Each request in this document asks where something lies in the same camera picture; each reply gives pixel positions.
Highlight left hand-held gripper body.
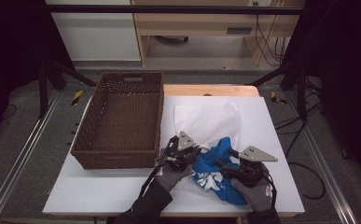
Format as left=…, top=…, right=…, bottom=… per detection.
left=164, top=130, right=201, bottom=173

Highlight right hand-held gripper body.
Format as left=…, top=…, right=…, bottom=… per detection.
left=229, top=145, right=279, bottom=189

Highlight blue patterned garment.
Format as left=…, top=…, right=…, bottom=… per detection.
left=191, top=136, right=250, bottom=207

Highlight brown wicker basket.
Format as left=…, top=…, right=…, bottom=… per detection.
left=70, top=71, right=165, bottom=171

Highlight person's right hand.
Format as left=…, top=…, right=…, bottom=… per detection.
left=229, top=176, right=274, bottom=213

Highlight person's left hand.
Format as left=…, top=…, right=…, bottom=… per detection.
left=154, top=161, right=195, bottom=193

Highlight yellow black floor tape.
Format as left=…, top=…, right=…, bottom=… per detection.
left=270, top=91, right=288, bottom=105
left=71, top=90, right=85, bottom=106

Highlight light wooden desk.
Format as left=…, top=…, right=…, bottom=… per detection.
left=131, top=0, right=305, bottom=67

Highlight black curtain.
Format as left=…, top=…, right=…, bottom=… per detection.
left=282, top=0, right=361, bottom=191
left=0, top=0, right=74, bottom=149

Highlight white cabinet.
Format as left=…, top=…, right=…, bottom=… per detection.
left=44, top=0, right=142, bottom=62

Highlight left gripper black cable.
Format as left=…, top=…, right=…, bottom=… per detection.
left=138, top=137, right=174, bottom=199

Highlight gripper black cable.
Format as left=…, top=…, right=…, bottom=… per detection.
left=138, top=137, right=174, bottom=199
left=266, top=161, right=327, bottom=209

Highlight black floor cables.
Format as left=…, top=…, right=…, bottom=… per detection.
left=273, top=77, right=325, bottom=158

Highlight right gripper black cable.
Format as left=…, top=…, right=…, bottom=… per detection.
left=266, top=161, right=327, bottom=209

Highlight metal floor rail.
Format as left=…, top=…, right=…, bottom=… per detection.
left=0, top=89, right=62, bottom=224
left=284, top=91, right=359, bottom=224

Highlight black frame stand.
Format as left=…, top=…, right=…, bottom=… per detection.
left=37, top=58, right=98, bottom=119
left=248, top=58, right=309, bottom=123

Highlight black hanging cables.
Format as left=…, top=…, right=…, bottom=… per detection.
left=252, top=1, right=290, bottom=67

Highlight grey desk drawer handle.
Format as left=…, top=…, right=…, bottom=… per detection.
left=226, top=26, right=253, bottom=35

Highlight yellow cable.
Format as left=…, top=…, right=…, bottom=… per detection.
left=257, top=0, right=285, bottom=60

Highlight black horizontal frame bar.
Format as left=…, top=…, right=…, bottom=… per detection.
left=44, top=4, right=304, bottom=15

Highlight thin black floor cable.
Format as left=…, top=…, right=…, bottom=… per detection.
left=0, top=103, right=18, bottom=121

